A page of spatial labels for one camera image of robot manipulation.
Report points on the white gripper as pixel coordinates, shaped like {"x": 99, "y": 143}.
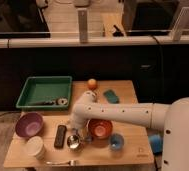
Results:
{"x": 88, "y": 97}

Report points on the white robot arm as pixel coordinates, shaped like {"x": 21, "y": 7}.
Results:
{"x": 172, "y": 119}

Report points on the teal folded towel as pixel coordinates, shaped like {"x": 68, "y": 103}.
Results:
{"x": 111, "y": 96}

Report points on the orange ball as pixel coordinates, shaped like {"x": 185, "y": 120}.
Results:
{"x": 92, "y": 84}

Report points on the tape roll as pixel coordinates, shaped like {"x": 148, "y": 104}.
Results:
{"x": 62, "y": 101}

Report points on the orange bowl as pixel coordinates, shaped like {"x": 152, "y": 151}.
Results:
{"x": 100, "y": 129}

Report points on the dark tool in tray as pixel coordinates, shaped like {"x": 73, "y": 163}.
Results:
{"x": 45, "y": 103}

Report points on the metal measuring cup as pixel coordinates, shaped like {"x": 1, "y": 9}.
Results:
{"x": 74, "y": 141}

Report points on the small blue cup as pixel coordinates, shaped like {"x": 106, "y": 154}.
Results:
{"x": 116, "y": 141}

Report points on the green plastic tray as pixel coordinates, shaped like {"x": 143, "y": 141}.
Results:
{"x": 39, "y": 89}

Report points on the black remote control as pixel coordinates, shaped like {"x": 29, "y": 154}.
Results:
{"x": 60, "y": 136}

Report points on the wooden table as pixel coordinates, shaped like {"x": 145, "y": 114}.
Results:
{"x": 137, "y": 150}

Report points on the purple bowl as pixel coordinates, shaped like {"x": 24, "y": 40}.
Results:
{"x": 29, "y": 125}

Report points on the white cup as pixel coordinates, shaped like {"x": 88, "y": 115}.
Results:
{"x": 35, "y": 147}

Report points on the blue object beside table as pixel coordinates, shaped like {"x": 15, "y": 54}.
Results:
{"x": 156, "y": 143}

